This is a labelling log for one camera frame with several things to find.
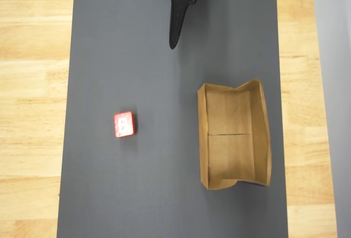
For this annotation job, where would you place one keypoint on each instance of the red cube with white letter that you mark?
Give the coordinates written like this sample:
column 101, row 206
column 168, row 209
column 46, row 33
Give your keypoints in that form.
column 124, row 124

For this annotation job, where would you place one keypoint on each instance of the dark grey mat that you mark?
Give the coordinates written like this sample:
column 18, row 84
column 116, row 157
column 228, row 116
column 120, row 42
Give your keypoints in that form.
column 153, row 166

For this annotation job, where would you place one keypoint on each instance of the brown paper bag tray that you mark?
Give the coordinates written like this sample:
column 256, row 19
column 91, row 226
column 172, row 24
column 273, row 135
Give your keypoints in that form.
column 233, row 153

